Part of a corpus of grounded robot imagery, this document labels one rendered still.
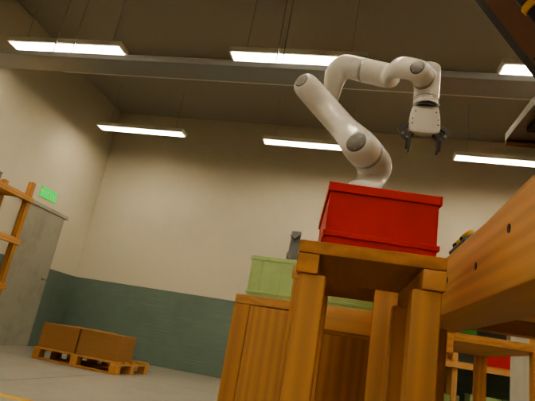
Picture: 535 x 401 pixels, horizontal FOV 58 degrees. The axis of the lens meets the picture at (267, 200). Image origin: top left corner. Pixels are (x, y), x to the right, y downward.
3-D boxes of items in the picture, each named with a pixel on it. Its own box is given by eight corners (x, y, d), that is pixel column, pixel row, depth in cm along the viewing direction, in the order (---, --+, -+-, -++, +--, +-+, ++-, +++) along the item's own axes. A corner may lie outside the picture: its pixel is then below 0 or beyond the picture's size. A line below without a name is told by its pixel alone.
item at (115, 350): (30, 357, 597) (41, 321, 610) (71, 359, 672) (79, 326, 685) (114, 375, 564) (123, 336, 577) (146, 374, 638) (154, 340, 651)
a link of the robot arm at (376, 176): (337, 196, 162) (347, 133, 169) (357, 214, 177) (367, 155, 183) (370, 196, 155) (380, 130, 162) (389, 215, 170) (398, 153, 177)
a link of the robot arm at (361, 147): (396, 160, 168) (379, 139, 155) (369, 182, 170) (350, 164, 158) (324, 83, 198) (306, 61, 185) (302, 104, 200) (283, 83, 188)
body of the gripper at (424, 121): (439, 112, 166) (436, 142, 163) (408, 110, 168) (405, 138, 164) (443, 101, 159) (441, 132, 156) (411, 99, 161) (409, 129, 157)
